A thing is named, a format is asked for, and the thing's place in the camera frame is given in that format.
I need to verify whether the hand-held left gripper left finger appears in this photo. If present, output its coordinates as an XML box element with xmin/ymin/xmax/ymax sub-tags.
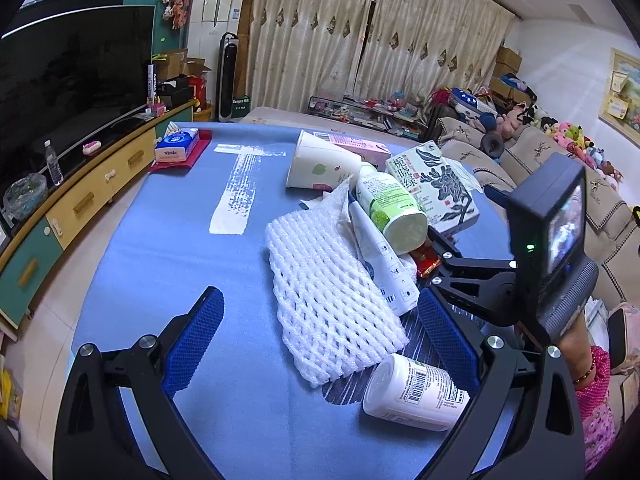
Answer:
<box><xmin>52</xmin><ymin>286</ymin><xmax>226</xmax><ymax>480</ymax></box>

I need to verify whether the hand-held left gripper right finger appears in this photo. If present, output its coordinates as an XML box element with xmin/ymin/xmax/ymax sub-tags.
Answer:
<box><xmin>417</xmin><ymin>289</ymin><xmax>586</xmax><ymax>480</ymax></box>

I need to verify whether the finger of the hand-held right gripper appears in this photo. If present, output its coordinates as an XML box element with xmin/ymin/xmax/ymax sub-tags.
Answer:
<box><xmin>426</xmin><ymin>225</ymin><xmax>518</xmax><ymax>273</ymax></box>
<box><xmin>429</xmin><ymin>272</ymin><xmax>519</xmax><ymax>330</ymax></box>

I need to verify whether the red snack packet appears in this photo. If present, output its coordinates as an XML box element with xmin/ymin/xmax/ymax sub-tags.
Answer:
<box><xmin>415</xmin><ymin>244</ymin><xmax>444</xmax><ymax>279</ymax></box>

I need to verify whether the white printed packet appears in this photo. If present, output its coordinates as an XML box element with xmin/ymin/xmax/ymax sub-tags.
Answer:
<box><xmin>347</xmin><ymin>200</ymin><xmax>421</xmax><ymax>317</ymax></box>

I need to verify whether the green and white bottle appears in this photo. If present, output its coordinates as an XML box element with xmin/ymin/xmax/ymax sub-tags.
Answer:
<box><xmin>355</xmin><ymin>162</ymin><xmax>429</xmax><ymax>255</ymax></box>

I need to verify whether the white foam fruit net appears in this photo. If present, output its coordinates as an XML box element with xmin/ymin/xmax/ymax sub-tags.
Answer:
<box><xmin>264</xmin><ymin>207</ymin><xmax>411</xmax><ymax>389</ymax></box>

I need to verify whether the person's right forearm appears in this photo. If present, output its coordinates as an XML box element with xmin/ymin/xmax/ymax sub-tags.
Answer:
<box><xmin>557</xmin><ymin>307</ymin><xmax>618</xmax><ymax>476</ymax></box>

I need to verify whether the white pill bottle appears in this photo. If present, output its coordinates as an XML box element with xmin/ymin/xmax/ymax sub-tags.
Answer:
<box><xmin>362</xmin><ymin>353</ymin><xmax>471</xmax><ymax>432</ymax></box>

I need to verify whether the green floral tea box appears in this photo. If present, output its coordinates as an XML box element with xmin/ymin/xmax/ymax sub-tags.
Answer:
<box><xmin>385</xmin><ymin>141</ymin><xmax>481</xmax><ymax>235</ymax></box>

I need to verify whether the beige sofa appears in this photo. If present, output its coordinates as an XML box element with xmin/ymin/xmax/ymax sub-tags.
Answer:
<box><xmin>432</xmin><ymin>117</ymin><xmax>640</xmax><ymax>311</ymax></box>

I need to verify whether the row of plush toys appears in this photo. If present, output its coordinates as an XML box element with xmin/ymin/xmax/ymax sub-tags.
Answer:
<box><xmin>495</xmin><ymin>102</ymin><xmax>626</xmax><ymax>181</ymax></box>

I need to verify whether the grey round cushion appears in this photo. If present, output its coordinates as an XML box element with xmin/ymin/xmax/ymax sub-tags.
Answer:
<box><xmin>480</xmin><ymin>131</ymin><xmax>506</xmax><ymax>159</ymax></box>

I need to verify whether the blue tablecloth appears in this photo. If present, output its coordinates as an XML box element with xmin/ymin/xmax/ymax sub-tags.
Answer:
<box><xmin>70</xmin><ymin>121</ymin><xmax>516</xmax><ymax>480</ymax></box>

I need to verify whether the stack of papers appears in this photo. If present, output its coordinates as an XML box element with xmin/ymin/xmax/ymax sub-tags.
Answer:
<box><xmin>585</xmin><ymin>297</ymin><xmax>609</xmax><ymax>346</ymax></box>

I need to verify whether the crumpled white tissue paper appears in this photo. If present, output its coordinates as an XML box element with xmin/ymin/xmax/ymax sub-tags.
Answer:
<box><xmin>299</xmin><ymin>177</ymin><xmax>357</xmax><ymax>241</ymax></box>

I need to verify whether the pink carton box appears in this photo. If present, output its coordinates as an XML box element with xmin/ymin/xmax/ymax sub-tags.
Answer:
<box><xmin>312</xmin><ymin>131</ymin><xmax>392</xmax><ymax>161</ymax></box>

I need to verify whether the dark flat pad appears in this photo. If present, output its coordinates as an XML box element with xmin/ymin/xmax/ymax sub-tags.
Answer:
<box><xmin>606</xmin><ymin>306</ymin><xmax>629</xmax><ymax>370</ymax></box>

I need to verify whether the brown cardboard box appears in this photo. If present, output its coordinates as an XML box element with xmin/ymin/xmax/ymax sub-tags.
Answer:
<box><xmin>489</xmin><ymin>76</ymin><xmax>531</xmax><ymax>106</ymax></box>
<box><xmin>495</xmin><ymin>47</ymin><xmax>522</xmax><ymax>78</ymax></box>

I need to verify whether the blue star pillow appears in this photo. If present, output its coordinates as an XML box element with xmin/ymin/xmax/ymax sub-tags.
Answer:
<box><xmin>449</xmin><ymin>87</ymin><xmax>496</xmax><ymax>116</ymax></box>

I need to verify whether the low rack with toys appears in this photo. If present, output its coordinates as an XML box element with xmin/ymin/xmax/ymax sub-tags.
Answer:
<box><xmin>307</xmin><ymin>92</ymin><xmax>432</xmax><ymax>137</ymax></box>

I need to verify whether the white paper cup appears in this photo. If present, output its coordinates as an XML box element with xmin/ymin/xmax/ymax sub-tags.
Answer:
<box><xmin>286</xmin><ymin>130</ymin><xmax>362</xmax><ymax>192</ymax></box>

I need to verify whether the yellow and green TV cabinet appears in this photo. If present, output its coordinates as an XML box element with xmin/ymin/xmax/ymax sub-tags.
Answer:
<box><xmin>0</xmin><ymin>97</ymin><xmax>198</xmax><ymax>331</ymax></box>

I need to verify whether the red tray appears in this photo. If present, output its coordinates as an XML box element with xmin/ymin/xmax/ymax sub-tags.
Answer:
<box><xmin>148</xmin><ymin>129</ymin><xmax>213</xmax><ymax>174</ymax></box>

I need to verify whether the blue tissue pack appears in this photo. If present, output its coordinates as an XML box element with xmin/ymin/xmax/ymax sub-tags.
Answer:
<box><xmin>154</xmin><ymin>128</ymin><xmax>201</xmax><ymax>163</ymax></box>

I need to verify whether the beige patterned curtain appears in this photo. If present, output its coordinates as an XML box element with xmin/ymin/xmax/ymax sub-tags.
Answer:
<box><xmin>355</xmin><ymin>0</ymin><xmax>516</xmax><ymax>121</ymax></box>
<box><xmin>245</xmin><ymin>0</ymin><xmax>378</xmax><ymax>113</ymax></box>

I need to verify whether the glass ashtray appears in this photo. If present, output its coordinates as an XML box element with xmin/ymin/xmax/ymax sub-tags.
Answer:
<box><xmin>4</xmin><ymin>173</ymin><xmax>49</xmax><ymax>221</ymax></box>

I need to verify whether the clear water bottle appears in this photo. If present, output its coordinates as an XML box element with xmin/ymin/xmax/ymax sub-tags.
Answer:
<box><xmin>44</xmin><ymin>140</ymin><xmax>64</xmax><ymax>186</ymax></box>

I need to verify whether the red bag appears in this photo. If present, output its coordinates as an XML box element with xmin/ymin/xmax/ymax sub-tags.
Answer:
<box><xmin>187</xmin><ymin>76</ymin><xmax>211</xmax><ymax>111</ymax></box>

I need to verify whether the black tower fan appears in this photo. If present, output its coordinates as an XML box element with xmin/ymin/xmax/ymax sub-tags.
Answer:
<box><xmin>217</xmin><ymin>32</ymin><xmax>239</xmax><ymax>123</ymax></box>

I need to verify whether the open cardboard box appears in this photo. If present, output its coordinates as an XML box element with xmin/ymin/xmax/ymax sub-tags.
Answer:
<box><xmin>155</xmin><ymin>49</ymin><xmax>213</xmax><ymax>82</ymax></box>

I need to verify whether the brown rolled mat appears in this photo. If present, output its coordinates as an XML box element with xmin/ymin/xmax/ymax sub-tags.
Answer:
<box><xmin>236</xmin><ymin>0</ymin><xmax>253</xmax><ymax>111</ymax></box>

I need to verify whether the black television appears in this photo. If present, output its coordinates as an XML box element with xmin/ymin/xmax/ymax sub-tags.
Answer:
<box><xmin>0</xmin><ymin>4</ymin><xmax>156</xmax><ymax>181</ymax></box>

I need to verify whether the white standing air conditioner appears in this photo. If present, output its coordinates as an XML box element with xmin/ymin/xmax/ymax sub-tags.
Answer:
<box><xmin>186</xmin><ymin>0</ymin><xmax>251</xmax><ymax>123</ymax></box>

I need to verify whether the hanging artificial flower decoration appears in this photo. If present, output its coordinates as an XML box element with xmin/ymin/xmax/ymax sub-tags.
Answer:
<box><xmin>160</xmin><ymin>0</ymin><xmax>196</xmax><ymax>31</ymax></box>

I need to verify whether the beaded bracelet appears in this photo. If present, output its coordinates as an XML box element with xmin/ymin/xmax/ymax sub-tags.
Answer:
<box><xmin>572</xmin><ymin>352</ymin><xmax>597</xmax><ymax>386</ymax></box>

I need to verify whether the framed wall picture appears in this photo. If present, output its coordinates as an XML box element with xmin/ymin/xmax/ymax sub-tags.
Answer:
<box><xmin>597</xmin><ymin>47</ymin><xmax>640</xmax><ymax>133</ymax></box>

